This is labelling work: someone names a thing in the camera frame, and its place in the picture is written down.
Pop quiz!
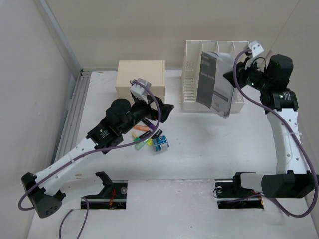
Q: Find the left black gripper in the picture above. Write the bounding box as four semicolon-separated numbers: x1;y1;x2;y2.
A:
120;95;173;135

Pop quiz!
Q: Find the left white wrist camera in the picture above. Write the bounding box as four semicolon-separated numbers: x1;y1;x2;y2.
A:
130;78;152;103

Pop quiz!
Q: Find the orange translucent tube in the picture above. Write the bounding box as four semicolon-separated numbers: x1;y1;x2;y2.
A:
134;125;149;132

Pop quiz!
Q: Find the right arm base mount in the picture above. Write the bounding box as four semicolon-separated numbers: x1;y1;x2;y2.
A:
213;172;264;209

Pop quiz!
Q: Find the purple cap black marker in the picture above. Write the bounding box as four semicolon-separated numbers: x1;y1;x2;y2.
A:
142;119;156;131

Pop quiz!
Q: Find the yellow cap black marker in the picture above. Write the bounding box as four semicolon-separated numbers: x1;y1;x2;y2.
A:
147;129;163;146

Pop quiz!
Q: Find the grey black booklet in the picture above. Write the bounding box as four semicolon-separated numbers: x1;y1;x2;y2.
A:
196;51;234;118

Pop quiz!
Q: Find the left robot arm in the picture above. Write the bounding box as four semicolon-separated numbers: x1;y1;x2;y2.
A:
21;95;174;219

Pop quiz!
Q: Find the clear green tube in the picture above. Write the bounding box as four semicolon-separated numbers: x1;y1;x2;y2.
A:
135;139;148;150

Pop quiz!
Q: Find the cream wooden drawer cabinet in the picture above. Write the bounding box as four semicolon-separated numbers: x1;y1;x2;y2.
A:
116;60;165;103

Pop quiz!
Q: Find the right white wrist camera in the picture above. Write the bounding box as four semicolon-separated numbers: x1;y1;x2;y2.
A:
248;41;264;58

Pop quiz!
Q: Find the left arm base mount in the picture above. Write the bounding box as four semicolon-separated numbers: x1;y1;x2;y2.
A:
81;171;128;210

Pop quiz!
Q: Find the blue labelled jar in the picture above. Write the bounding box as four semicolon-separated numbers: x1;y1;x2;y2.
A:
152;135;169;153

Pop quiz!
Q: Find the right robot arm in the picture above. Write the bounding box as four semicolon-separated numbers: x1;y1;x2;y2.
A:
224;54;319;198

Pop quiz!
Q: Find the white plastic file organizer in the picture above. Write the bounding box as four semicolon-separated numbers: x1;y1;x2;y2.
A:
181;40;249;113

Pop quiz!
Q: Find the aluminium frame rail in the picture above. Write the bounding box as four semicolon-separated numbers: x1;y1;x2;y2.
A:
34;0;90;163

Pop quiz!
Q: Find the green cap black marker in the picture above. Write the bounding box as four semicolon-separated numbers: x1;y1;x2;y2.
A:
134;130;152;142

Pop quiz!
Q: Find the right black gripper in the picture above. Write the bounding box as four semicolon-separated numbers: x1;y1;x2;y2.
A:
223;57;271;92

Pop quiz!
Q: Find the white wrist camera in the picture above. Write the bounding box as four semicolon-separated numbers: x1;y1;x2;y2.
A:
130;78;152;103
248;41;264;58

